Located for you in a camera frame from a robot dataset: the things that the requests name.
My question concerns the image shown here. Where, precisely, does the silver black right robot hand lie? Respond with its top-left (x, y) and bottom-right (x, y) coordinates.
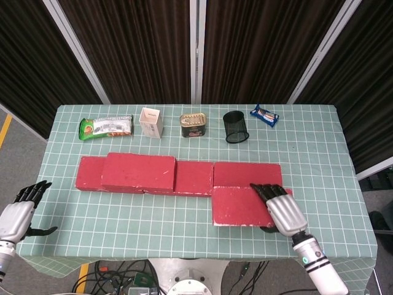
top-left (249, 183), bottom-right (308, 237)

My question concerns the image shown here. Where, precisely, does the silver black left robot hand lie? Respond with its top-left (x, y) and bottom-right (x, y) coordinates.
top-left (0, 180), bottom-right (58, 243)

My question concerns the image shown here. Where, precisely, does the red brick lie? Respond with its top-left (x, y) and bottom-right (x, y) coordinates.
top-left (212, 162), bottom-right (283, 189)
top-left (211, 185), bottom-right (294, 227)
top-left (100, 152), bottom-right (177, 194)
top-left (143, 161), bottom-right (214, 197)
top-left (74, 156), bottom-right (107, 192)

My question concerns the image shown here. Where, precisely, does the black mesh pen cup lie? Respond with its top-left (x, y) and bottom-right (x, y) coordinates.
top-left (222, 111), bottom-right (250, 144)

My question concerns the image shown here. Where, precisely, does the blue cookie packet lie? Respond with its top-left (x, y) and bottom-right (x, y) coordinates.
top-left (249, 104), bottom-right (280, 128)

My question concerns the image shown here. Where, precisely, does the black gold luncheon meat can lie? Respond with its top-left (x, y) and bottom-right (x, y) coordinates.
top-left (179, 112), bottom-right (207, 138)

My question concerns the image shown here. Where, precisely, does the green white snack bag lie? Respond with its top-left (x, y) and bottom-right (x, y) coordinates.
top-left (79, 114), bottom-right (134, 141)

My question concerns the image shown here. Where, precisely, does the green checked tablecloth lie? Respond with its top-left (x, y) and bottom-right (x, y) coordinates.
top-left (17, 104), bottom-right (379, 288)

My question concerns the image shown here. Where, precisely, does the dark brown partition panel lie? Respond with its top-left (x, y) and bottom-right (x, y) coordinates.
top-left (294, 0), bottom-right (393, 173)
top-left (0, 0), bottom-right (103, 140)
top-left (201, 0), bottom-right (348, 104)
top-left (58, 0), bottom-right (197, 104)

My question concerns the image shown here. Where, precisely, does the white open carton box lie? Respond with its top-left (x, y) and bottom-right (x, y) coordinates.
top-left (139, 107), bottom-right (163, 140)

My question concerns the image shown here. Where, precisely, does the black floor cable bundle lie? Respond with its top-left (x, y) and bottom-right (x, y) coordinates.
top-left (72, 261), bottom-right (160, 295)
top-left (238, 261), bottom-right (271, 295)

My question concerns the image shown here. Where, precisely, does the white partition frame rail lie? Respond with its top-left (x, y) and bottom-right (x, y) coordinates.
top-left (0, 103), bottom-right (49, 143)
top-left (357, 156), bottom-right (393, 181)

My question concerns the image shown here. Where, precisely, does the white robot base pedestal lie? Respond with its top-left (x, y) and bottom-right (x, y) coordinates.
top-left (149, 258), bottom-right (231, 295)

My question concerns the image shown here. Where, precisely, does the white partition frame post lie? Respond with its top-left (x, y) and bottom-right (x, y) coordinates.
top-left (42, 0), bottom-right (111, 104)
top-left (189, 0), bottom-right (204, 104)
top-left (287, 0), bottom-right (363, 104)

